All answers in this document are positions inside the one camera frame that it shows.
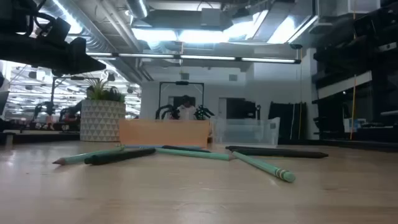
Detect orange translucent plastic bin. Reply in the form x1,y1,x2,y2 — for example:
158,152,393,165
118,119,211,149

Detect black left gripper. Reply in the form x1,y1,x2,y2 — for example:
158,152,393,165
0,33,107,76

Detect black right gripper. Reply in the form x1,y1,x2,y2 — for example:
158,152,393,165
313,30,398,79

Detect silver round ventilation duct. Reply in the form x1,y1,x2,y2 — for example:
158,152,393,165
125,0,149,19

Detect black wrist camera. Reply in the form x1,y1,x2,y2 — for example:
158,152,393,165
354,6,398,40
34,17,72,47

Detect clear plastic bin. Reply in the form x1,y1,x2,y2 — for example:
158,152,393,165
211,116,280,147

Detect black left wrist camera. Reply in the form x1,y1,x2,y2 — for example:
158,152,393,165
34,17,72,47

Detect green succulent plant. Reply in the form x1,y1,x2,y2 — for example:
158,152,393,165
83,77,126,103

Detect thick yellow hanging cable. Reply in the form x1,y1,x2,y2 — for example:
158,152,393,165
349,73,357,141

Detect long ceiling light strip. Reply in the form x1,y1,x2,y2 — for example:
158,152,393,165
86,52,302,65

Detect black upright panels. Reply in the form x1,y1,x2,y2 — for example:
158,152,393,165
268,101,308,141

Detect white triangle-patterned plant pot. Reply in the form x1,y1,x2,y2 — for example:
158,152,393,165
80,98,127,143

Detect blue and white box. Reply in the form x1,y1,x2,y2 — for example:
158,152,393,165
343,118,367,134

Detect grey ceiling box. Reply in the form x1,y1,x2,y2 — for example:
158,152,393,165
200,7,224,31

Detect black monitor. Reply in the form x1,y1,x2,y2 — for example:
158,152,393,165
226,98,261,121

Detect dark shelving unit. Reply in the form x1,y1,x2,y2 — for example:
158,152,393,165
312,71,398,147

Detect wooden table with dark edge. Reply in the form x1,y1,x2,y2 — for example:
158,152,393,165
0,129,81,146

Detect mint green pencil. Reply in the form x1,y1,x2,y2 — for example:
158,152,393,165
155,147,237,162
52,146,125,166
231,151,297,184

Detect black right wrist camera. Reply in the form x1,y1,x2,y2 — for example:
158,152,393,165
354,6,398,40

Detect black gantry frame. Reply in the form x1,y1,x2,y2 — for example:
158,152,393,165
158,80,205,121
50,75,100,121

